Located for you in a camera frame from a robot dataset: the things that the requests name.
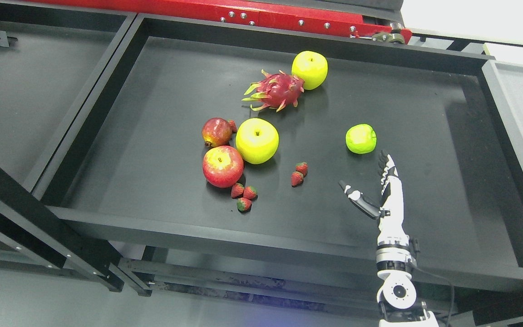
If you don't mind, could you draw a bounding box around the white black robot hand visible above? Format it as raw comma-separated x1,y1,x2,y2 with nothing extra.
338,150,410,250

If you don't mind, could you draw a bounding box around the green apple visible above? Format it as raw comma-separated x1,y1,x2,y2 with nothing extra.
345,124,377,154

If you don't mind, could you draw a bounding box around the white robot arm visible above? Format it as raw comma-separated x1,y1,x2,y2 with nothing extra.
376,240,439,327

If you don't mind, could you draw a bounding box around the strawberry middle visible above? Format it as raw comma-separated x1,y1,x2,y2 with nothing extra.
242,186,258,201

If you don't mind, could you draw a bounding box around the yellow apple centre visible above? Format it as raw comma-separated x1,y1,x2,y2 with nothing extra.
235,118,279,165

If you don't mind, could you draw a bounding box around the yellow apple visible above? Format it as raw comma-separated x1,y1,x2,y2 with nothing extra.
291,50,328,90
235,118,279,165

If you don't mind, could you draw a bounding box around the red apple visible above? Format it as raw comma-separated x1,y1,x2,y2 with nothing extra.
202,145,244,188

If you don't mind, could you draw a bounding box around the yellow apple upper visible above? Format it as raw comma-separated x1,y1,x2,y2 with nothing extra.
291,50,328,90

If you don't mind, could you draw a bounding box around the strawberry right lower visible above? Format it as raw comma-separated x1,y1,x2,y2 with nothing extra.
291,170,305,188

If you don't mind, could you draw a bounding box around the strawberry right upper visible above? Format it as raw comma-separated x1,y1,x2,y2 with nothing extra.
295,162,308,177

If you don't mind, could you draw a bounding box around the strawberry bottom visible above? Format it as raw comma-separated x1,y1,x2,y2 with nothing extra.
237,197,252,213

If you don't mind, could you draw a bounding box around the strawberry left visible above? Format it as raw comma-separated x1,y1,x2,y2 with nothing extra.
231,183,245,199

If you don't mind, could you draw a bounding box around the dragon fruit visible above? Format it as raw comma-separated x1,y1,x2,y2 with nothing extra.
241,69,305,112

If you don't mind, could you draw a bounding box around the strawberry behind pomegranate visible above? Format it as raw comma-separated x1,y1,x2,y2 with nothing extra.
227,119,238,133

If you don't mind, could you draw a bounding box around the pomegranate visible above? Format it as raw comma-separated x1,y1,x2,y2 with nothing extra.
202,117,233,148

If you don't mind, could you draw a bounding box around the red metal beam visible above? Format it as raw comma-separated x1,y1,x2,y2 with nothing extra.
50,0,413,44

